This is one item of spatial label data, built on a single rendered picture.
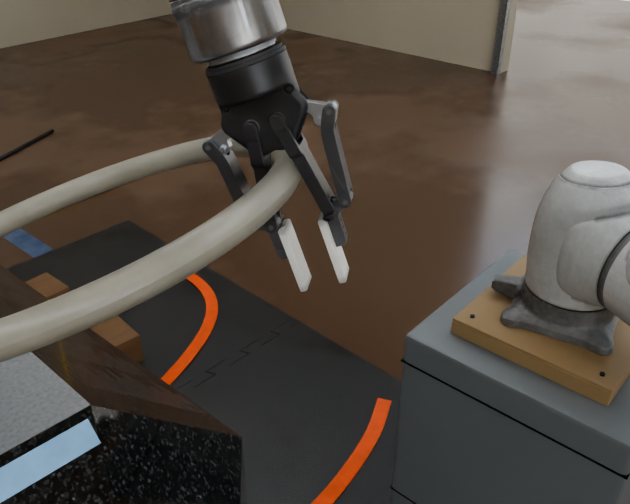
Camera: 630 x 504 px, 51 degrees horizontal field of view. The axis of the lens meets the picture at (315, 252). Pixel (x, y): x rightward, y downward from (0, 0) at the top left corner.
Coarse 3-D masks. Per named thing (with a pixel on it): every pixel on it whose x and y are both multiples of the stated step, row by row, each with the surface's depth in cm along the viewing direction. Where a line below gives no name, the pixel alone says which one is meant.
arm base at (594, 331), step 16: (496, 288) 120; (512, 288) 118; (512, 304) 116; (528, 304) 113; (544, 304) 110; (512, 320) 112; (528, 320) 112; (544, 320) 111; (560, 320) 109; (576, 320) 108; (592, 320) 108; (608, 320) 110; (560, 336) 110; (576, 336) 108; (592, 336) 108; (608, 336) 108; (608, 352) 106
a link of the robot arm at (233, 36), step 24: (192, 0) 54; (216, 0) 53; (240, 0) 54; (264, 0) 55; (192, 24) 55; (216, 24) 54; (240, 24) 54; (264, 24) 55; (192, 48) 56; (216, 48) 55; (240, 48) 55; (264, 48) 57
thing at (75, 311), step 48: (192, 144) 86; (48, 192) 88; (96, 192) 90; (288, 192) 59; (192, 240) 51; (240, 240) 54; (96, 288) 48; (144, 288) 49; (0, 336) 47; (48, 336) 47
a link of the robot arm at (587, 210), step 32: (576, 192) 100; (608, 192) 98; (544, 224) 105; (576, 224) 100; (608, 224) 97; (544, 256) 106; (576, 256) 101; (608, 256) 97; (544, 288) 109; (576, 288) 103
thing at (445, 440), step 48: (480, 288) 129; (432, 336) 116; (432, 384) 117; (480, 384) 110; (528, 384) 106; (624, 384) 106; (432, 432) 122; (480, 432) 114; (528, 432) 107; (576, 432) 100; (624, 432) 97; (432, 480) 128; (480, 480) 119; (528, 480) 111; (576, 480) 104; (624, 480) 98
